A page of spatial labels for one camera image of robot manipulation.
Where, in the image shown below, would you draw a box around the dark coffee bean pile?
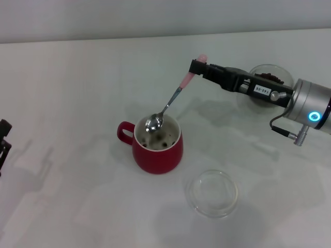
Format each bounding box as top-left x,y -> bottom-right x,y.
254,73 -> 284,85

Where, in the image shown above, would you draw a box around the red ceramic mug white inside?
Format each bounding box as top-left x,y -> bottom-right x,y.
116,115 -> 184,175

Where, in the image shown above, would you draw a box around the clear double-wall glass cup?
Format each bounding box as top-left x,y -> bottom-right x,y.
236,64 -> 295,113

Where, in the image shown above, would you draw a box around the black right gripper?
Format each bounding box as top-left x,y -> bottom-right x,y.
189,59 -> 295,109

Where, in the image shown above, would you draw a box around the pink-handled metal spoon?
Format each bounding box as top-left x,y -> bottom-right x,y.
144,53 -> 208,134

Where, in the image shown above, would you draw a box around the clear shallow glass dish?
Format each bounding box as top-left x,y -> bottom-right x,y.
186,169 -> 239,220

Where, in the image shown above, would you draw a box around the few loose coffee beans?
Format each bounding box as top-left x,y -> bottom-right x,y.
141,133 -> 174,150

